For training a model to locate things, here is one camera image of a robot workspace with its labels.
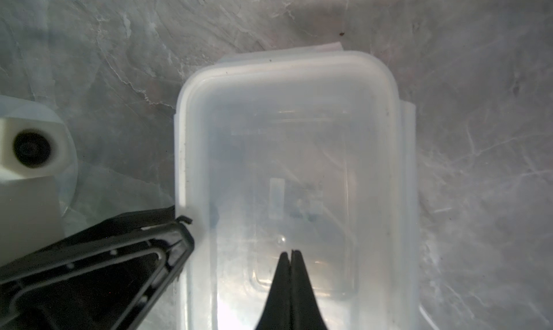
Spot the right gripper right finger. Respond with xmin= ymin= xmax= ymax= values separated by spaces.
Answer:
xmin=291 ymin=250 xmax=327 ymax=329

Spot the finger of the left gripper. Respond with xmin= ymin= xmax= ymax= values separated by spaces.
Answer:
xmin=61 ymin=205 xmax=175 ymax=244
xmin=1 ymin=216 xmax=194 ymax=329

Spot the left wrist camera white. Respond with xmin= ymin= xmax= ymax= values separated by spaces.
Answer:
xmin=1 ymin=118 xmax=73 ymax=265

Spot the rectangular clear lunch box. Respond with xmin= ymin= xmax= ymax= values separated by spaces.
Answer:
xmin=174 ymin=43 xmax=419 ymax=329

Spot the round clear lunch box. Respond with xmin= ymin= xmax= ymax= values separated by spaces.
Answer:
xmin=1 ymin=95 xmax=78 ymax=216

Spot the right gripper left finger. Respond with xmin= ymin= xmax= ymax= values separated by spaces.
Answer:
xmin=256 ymin=252 xmax=292 ymax=330

